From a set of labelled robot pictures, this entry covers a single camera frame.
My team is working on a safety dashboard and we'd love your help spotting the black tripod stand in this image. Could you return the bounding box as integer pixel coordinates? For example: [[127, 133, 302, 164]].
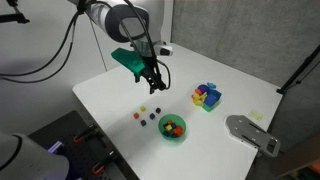
[[276, 44, 320, 95]]

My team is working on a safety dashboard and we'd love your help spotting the green plastic bowl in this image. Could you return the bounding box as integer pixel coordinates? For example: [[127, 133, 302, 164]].
[[158, 114, 186, 141]]

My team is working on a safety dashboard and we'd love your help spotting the red block in bowl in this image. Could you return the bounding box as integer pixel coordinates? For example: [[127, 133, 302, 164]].
[[174, 126, 183, 136]]

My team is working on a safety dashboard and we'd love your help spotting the yellow block in bowl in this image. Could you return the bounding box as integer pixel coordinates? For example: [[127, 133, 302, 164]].
[[165, 125, 172, 131]]

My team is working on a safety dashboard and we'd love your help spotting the orange block on table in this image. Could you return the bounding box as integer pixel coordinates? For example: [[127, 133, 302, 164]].
[[133, 113, 139, 119]]

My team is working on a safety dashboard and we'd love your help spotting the grey metal mounting plate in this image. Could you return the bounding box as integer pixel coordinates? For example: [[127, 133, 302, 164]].
[[226, 115, 281, 157]]

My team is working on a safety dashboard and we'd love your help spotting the blue block in bowl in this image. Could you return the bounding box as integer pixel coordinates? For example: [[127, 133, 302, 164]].
[[162, 131, 170, 137]]

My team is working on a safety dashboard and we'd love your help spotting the lower red black clamp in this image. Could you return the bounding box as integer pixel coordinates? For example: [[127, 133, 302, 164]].
[[92, 151, 116, 175]]

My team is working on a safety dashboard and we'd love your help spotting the purple toy in bin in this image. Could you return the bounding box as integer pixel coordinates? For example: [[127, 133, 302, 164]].
[[198, 84, 209, 93]]

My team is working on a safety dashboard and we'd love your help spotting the yellow toy in bin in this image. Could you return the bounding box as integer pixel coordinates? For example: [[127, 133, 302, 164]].
[[192, 93, 207, 106]]

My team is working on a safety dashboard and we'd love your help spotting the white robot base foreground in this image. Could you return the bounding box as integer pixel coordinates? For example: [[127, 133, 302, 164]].
[[0, 132, 70, 180]]

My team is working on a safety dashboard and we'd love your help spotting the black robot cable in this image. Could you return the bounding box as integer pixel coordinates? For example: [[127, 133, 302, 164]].
[[0, 0, 172, 91]]

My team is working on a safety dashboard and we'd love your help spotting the upper red black clamp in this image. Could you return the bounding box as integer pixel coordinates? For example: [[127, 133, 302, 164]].
[[73, 124, 97, 143]]

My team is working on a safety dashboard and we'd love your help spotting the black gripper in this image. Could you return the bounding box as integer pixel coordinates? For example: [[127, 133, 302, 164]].
[[134, 57, 166, 94]]

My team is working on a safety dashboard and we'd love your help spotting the yellow green sticky note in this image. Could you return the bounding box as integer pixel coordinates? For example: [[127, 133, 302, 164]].
[[249, 111, 263, 121]]

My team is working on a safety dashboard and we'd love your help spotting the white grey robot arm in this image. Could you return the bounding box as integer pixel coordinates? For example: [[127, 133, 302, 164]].
[[68, 0, 173, 94]]

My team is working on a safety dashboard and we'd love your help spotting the black bracket top left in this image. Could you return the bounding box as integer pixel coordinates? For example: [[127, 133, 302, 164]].
[[0, 0, 30, 24]]

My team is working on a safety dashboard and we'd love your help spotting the black base board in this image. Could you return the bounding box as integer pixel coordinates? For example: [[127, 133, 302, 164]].
[[29, 111, 139, 180]]

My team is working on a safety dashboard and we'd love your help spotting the red black clamp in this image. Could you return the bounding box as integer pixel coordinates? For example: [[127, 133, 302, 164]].
[[92, 151, 116, 175], [73, 124, 97, 143]]

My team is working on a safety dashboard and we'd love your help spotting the yellow block on table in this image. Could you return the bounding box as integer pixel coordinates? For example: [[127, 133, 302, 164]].
[[140, 106, 146, 112]]

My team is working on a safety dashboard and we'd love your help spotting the purple blue block on table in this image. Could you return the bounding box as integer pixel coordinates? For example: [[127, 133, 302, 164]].
[[149, 113, 155, 120]]

